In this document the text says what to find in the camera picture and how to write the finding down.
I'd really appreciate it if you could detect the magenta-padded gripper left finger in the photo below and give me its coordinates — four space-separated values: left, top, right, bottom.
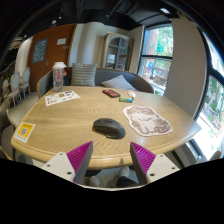
40 140 94 185

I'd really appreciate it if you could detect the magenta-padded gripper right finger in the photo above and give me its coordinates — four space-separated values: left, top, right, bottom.
129 141 182 185

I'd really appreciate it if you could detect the black computer mouse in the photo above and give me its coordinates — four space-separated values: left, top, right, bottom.
92 117 127 140

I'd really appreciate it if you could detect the cat-shaped mouse pad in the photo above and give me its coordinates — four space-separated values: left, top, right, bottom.
122 105 174 137

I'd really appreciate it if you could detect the person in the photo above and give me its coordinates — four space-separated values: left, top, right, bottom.
87 165 139 188

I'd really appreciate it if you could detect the yellow square sticker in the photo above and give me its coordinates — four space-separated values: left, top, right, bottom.
13 121 36 144

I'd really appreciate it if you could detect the beige chair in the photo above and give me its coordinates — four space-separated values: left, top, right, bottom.
208 150 223 162

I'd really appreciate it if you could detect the white printed paper sheet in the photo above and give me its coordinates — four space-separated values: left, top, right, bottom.
44 89 81 107

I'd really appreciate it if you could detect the small green and blue pack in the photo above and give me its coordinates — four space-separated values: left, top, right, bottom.
118 96 134 104

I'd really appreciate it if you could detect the small white squeeze bottle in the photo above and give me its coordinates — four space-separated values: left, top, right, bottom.
126 89 137 100

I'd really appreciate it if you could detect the black-framed window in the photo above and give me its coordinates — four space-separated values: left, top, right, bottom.
194 33 224 161
137 23 174 96

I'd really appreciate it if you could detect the black stool with orange top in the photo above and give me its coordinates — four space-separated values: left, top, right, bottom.
63 67 73 87

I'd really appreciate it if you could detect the black and red flat box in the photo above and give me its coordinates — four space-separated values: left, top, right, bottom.
101 88 122 99

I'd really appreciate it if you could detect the clear bottle with white lid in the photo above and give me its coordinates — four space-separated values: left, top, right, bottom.
51 61 68 93

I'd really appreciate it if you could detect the large striped grey cushion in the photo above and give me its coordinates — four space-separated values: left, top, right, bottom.
70 62 98 87

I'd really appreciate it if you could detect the flat striped grey cushion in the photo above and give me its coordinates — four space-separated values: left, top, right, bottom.
100 74 137 92

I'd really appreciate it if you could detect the group of white chairs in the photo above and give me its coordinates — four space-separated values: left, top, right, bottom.
1 67 32 108

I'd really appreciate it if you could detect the grey curved sofa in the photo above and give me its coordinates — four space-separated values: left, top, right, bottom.
35 66 155 98

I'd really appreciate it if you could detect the orange wooden door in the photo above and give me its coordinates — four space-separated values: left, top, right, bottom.
27 23 78 92

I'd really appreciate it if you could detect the blue poster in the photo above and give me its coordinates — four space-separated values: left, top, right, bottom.
31 38 49 64

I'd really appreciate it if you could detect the glass-door wooden cabinet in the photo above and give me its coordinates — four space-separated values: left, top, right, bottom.
100 32 132 72

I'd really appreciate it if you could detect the white ceiling light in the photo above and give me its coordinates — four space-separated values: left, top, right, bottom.
159 7 172 15

